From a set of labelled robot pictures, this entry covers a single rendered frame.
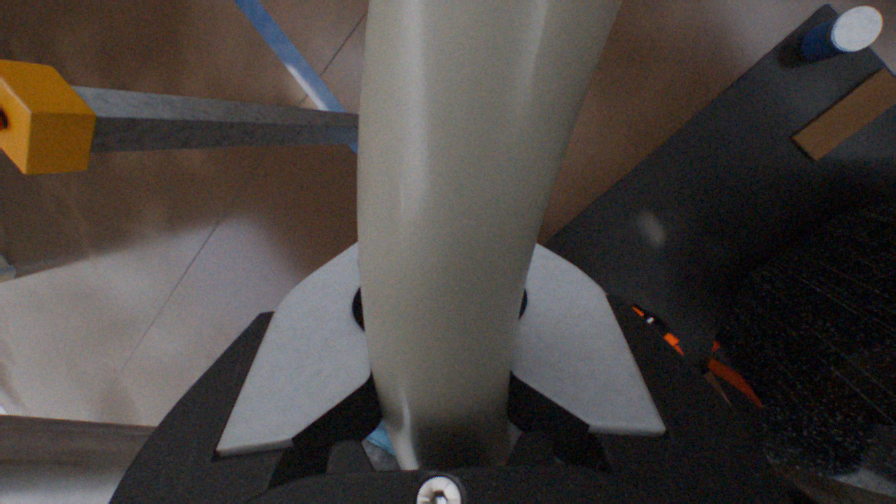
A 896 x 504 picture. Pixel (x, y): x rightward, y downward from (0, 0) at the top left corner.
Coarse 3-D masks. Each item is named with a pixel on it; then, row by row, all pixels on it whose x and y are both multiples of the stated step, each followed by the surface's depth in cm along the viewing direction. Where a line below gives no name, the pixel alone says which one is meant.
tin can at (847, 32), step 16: (848, 16) 78; (864, 16) 77; (880, 16) 76; (816, 32) 86; (832, 32) 80; (848, 32) 79; (864, 32) 78; (816, 48) 86; (832, 48) 82; (848, 48) 80
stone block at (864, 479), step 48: (816, 240) 95; (864, 240) 83; (768, 288) 96; (816, 288) 84; (864, 288) 74; (720, 336) 97; (768, 336) 85; (816, 336) 75; (864, 336) 67; (720, 384) 94; (768, 384) 75; (816, 384) 67; (864, 384) 61; (768, 432) 72; (816, 432) 63; (864, 432) 57; (816, 480) 65; (864, 480) 56
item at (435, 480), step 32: (352, 448) 5; (544, 448) 5; (320, 480) 5; (352, 480) 5; (384, 480) 5; (416, 480) 5; (448, 480) 5; (480, 480) 5; (512, 480) 5; (544, 480) 5; (576, 480) 5; (608, 480) 5
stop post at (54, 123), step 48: (0, 96) 45; (48, 96) 47; (96, 96) 55; (144, 96) 62; (0, 144) 48; (48, 144) 48; (96, 144) 56; (144, 144) 63; (192, 144) 71; (240, 144) 83; (288, 144) 98
